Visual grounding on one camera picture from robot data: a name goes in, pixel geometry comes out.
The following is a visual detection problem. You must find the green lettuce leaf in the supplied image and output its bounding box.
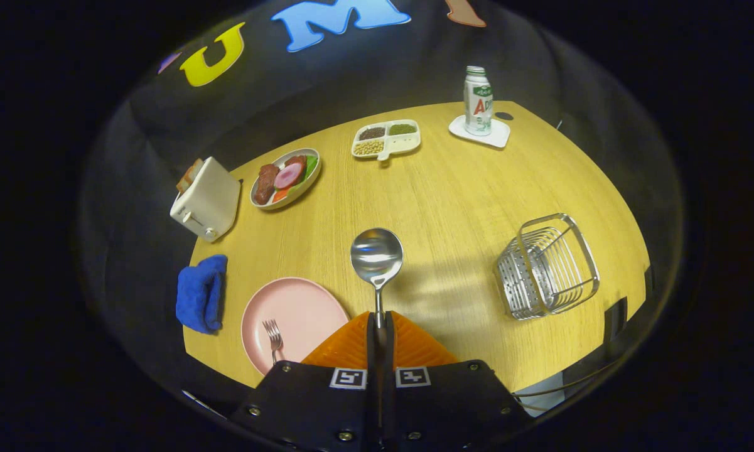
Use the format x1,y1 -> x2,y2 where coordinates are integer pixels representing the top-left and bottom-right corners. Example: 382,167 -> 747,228
289,155 -> 319,189

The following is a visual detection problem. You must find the pink ham slice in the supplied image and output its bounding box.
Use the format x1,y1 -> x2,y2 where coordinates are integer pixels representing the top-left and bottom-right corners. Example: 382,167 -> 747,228
274,162 -> 304,190

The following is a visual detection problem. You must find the white divided dish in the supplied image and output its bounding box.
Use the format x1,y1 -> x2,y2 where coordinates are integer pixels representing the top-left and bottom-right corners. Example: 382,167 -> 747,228
351,119 -> 422,162

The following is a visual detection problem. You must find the pink plate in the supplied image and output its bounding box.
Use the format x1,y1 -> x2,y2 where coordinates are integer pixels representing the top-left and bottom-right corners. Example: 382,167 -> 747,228
241,277 -> 350,376

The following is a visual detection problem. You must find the white food plate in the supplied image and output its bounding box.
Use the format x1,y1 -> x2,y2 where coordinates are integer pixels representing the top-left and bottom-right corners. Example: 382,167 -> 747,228
250,148 -> 321,210

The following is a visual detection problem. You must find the silver wire basket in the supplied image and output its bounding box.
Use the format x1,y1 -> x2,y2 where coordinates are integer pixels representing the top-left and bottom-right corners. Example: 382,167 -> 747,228
495,213 -> 601,321

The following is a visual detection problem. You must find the white toaster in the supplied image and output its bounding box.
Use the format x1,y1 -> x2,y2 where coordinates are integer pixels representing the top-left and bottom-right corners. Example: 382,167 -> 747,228
170,156 -> 242,242

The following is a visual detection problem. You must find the white drink bottle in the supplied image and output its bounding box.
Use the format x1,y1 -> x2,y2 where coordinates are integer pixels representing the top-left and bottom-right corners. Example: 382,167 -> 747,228
463,66 -> 493,137

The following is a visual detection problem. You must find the silver spoon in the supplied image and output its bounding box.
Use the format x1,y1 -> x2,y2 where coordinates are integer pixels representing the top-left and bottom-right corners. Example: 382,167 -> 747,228
350,227 -> 404,330

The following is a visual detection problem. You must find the white coaster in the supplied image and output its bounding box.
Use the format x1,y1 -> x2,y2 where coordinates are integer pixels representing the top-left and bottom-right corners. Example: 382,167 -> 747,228
448,115 -> 511,149

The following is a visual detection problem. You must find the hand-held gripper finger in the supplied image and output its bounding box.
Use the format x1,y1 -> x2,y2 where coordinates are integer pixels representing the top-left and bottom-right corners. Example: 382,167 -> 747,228
380,311 -> 531,452
229,311 -> 381,452

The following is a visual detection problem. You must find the silver fork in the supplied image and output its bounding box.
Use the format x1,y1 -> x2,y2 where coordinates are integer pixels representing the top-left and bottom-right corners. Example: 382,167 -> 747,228
262,319 -> 283,366

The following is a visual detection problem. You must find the blue towel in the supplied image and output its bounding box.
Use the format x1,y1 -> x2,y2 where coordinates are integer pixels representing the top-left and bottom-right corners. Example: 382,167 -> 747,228
175,254 -> 229,334

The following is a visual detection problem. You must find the brown meat slice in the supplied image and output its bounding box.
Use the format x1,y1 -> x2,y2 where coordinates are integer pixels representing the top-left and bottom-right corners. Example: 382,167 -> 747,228
254,164 -> 281,206

